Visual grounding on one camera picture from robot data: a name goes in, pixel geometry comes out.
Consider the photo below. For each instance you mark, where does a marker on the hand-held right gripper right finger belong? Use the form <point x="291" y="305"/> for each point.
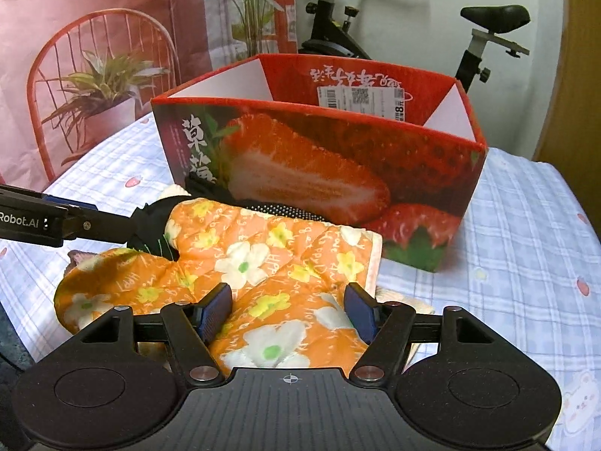
<point x="360" y="314"/>

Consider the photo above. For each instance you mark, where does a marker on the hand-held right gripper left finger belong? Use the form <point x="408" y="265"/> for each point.
<point x="215" y="311"/>

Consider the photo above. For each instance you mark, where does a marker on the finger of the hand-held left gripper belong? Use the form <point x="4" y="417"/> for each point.
<point x="65" y="201"/>
<point x="101" y="225"/>

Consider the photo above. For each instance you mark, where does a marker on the pink knitted towel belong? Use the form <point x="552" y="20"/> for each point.
<point x="77" y="259"/>

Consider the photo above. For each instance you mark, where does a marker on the black satin cloth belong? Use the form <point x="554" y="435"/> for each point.
<point x="150" y="228"/>

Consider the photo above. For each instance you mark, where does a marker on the orange floral oven mitt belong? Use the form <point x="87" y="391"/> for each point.
<point x="281" y="253"/>

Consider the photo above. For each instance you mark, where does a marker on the strawberry print cardboard box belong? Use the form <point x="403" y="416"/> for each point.
<point x="328" y="174"/>

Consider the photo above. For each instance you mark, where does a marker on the black studded fabric item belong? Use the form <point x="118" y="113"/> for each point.
<point x="281" y="211"/>

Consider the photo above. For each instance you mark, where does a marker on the printed plant curtain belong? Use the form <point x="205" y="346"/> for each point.
<point x="94" y="56"/>

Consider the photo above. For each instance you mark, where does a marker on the checked bed sheet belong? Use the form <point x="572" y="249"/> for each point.
<point x="516" y="244"/>

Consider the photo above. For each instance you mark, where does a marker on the black exercise bike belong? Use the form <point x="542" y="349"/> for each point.
<point x="328" y="33"/>

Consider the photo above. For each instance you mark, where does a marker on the wooden wardrobe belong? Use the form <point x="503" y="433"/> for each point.
<point x="577" y="103"/>

